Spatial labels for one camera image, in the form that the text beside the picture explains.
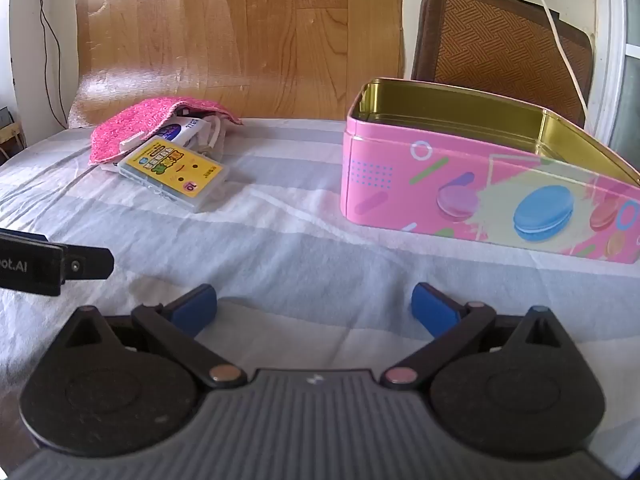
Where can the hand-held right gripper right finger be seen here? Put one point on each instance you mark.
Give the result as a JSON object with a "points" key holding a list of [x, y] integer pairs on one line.
{"points": [[432, 310]]}

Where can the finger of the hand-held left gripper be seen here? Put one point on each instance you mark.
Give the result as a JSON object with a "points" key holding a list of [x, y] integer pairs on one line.
{"points": [[90, 262], [27, 235]]}

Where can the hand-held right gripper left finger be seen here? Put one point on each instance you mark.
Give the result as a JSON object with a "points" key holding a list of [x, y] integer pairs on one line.
{"points": [[192, 310]]}

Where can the wood pattern vinyl sheet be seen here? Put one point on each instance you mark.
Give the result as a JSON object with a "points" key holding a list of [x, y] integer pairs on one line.
{"points": [[250, 35]]}

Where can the striped grey bedsheet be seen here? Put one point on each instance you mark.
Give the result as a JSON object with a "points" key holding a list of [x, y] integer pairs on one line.
{"points": [[280, 240]]}

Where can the pink fuzzy cloth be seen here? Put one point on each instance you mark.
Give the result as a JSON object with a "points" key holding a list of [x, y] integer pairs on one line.
{"points": [[130, 120]]}

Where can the clear box with yellow label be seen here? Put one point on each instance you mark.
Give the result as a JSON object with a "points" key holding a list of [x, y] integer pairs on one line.
{"points": [[170, 165]]}

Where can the small wooden stool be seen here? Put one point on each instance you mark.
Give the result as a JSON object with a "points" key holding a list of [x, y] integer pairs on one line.
{"points": [[10, 135]]}

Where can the white door frame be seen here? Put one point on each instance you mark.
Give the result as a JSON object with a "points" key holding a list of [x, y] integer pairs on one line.
{"points": [[607, 60]]}

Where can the white printed packet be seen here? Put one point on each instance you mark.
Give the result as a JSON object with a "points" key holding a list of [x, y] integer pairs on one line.
{"points": [[187, 127]]}

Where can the pink tin box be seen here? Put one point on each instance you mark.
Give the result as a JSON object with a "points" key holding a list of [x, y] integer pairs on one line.
{"points": [[400, 195]]}

